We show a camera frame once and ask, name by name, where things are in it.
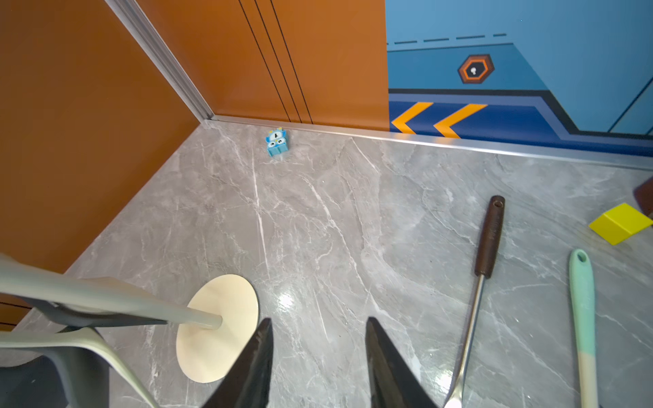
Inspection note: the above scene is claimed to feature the yellow green cube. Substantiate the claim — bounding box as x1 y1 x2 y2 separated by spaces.
589 203 652 246

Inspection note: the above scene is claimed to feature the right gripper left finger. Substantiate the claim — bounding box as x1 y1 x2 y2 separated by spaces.
203 318 274 408

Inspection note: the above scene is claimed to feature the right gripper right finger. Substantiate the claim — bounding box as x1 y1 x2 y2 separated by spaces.
365 317 437 408

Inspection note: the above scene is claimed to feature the mint handle grey spatula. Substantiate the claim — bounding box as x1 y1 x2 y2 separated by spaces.
20 297 168 328

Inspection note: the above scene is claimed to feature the black handle metal utensil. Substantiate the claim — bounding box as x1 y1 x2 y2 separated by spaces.
444 195 506 407

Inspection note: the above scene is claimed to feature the dark red metronome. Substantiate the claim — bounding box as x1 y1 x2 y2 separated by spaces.
634 177 653 219

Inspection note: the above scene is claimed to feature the mint handle grey turner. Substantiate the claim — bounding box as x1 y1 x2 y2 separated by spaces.
1 327 158 407

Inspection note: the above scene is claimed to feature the white utensil rack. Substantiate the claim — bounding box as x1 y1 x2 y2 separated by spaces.
1 256 259 384

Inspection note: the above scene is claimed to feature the small blue owl toy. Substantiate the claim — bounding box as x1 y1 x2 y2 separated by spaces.
265 127 288 156

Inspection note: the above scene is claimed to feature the mint handle white spatula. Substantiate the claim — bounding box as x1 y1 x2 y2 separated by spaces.
569 249 600 408

